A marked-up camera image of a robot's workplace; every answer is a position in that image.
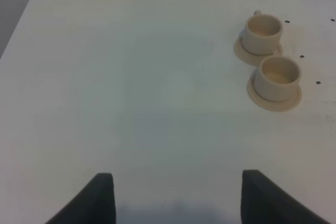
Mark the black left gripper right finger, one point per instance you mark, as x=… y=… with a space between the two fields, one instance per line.
x=262 y=201

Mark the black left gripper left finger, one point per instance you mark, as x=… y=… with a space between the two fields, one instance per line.
x=95 y=203

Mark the beige near cup saucer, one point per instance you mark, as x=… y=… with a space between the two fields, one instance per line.
x=281 y=106

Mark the beige cup saucer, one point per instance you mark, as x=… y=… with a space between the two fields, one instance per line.
x=250 y=58
x=281 y=106

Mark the beige near teacup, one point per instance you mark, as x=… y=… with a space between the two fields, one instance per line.
x=277 y=79

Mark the beige teacup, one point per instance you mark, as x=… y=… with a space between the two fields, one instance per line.
x=277 y=79
x=262 y=34

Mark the beige far cup saucer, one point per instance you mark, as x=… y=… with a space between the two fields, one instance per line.
x=250 y=58

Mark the beige far teacup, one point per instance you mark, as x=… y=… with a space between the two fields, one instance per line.
x=262 y=34

